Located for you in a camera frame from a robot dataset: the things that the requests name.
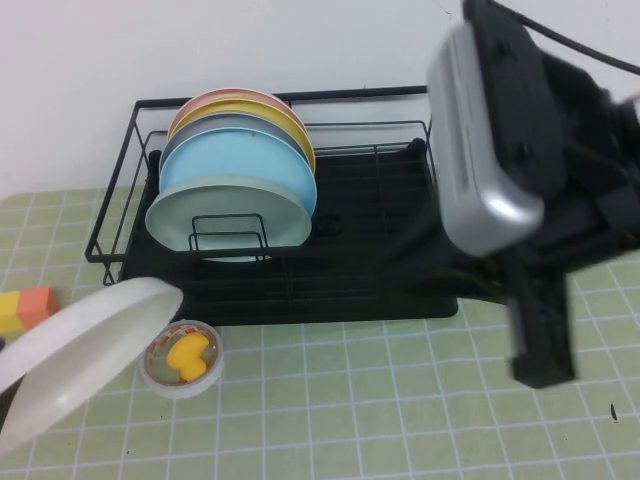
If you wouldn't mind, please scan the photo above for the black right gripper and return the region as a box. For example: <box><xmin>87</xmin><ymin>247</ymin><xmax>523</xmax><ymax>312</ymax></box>
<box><xmin>464</xmin><ymin>0</ymin><xmax>621</xmax><ymax>275</ymax></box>

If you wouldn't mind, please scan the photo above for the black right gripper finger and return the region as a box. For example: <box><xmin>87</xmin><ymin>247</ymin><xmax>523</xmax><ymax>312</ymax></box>
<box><xmin>504</xmin><ymin>259</ymin><xmax>576</xmax><ymax>389</ymax></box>

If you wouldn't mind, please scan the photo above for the white plate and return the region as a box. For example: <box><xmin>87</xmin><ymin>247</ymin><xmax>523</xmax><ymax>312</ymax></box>
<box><xmin>0</xmin><ymin>276</ymin><xmax>185</xmax><ymax>444</ymax></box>

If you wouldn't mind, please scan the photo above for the yellow plate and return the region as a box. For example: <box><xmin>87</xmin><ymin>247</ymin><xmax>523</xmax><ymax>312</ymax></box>
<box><xmin>169</xmin><ymin>98</ymin><xmax>317</xmax><ymax>176</ymax></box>

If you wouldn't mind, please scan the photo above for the light blue plate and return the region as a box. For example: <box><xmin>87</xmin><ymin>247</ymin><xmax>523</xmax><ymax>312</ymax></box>
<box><xmin>158</xmin><ymin>125</ymin><xmax>319</xmax><ymax>221</ymax></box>

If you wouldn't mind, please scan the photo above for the light green plate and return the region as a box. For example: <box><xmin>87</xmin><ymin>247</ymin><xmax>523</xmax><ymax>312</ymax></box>
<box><xmin>144</xmin><ymin>173</ymin><xmax>312</xmax><ymax>264</ymax></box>

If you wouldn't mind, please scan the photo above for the grey plate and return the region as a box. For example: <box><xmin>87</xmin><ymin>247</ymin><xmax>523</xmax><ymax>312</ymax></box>
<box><xmin>160</xmin><ymin>112</ymin><xmax>311</xmax><ymax>166</ymax></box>

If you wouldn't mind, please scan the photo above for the pink plate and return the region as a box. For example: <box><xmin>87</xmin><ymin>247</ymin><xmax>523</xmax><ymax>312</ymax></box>
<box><xmin>167</xmin><ymin>88</ymin><xmax>301</xmax><ymax>141</ymax></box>

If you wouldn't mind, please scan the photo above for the green checkered tablecloth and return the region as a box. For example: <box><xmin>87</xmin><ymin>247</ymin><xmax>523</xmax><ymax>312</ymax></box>
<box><xmin>0</xmin><ymin>189</ymin><xmax>640</xmax><ymax>480</ymax></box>

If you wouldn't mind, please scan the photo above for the white tape roll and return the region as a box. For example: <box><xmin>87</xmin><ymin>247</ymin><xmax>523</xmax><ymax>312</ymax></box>
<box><xmin>141</xmin><ymin>319</ymin><xmax>225</xmax><ymax>400</ymax></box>

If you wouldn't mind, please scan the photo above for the yellow rubber duck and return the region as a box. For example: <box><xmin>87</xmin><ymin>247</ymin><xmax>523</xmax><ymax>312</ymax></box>
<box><xmin>166</xmin><ymin>333</ymin><xmax>210</xmax><ymax>384</ymax></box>

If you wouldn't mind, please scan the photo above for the orange cube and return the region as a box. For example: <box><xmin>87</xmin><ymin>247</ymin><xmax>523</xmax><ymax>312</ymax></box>
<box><xmin>17</xmin><ymin>286</ymin><xmax>61</xmax><ymax>330</ymax></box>

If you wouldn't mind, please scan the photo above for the yellow cube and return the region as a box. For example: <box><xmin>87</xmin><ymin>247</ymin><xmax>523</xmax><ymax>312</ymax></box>
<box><xmin>0</xmin><ymin>291</ymin><xmax>25</xmax><ymax>335</ymax></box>

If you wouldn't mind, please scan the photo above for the black right camera cable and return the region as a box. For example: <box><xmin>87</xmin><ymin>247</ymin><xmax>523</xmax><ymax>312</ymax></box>
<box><xmin>517</xmin><ymin>13</ymin><xmax>640</xmax><ymax>76</ymax></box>

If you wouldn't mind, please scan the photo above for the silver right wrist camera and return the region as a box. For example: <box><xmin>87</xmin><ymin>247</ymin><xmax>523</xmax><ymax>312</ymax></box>
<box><xmin>425</xmin><ymin>22</ymin><xmax>546</xmax><ymax>257</ymax></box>

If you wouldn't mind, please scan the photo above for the black wire dish rack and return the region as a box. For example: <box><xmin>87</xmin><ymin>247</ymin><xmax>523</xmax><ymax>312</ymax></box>
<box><xmin>85</xmin><ymin>84</ymin><xmax>439</xmax><ymax>287</ymax></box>

